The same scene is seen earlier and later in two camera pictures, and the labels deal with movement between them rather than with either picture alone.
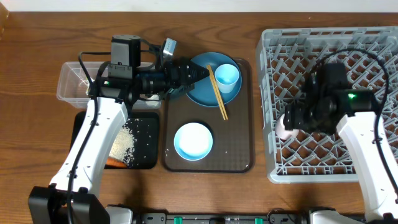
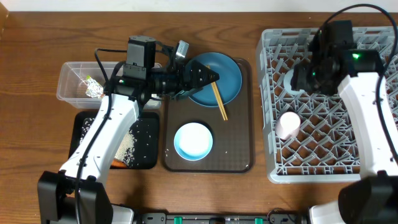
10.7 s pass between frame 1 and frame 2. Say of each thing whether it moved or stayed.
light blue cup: moved
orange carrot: stayed
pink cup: stayed
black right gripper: moved
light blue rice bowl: stayed
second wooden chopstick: stayed
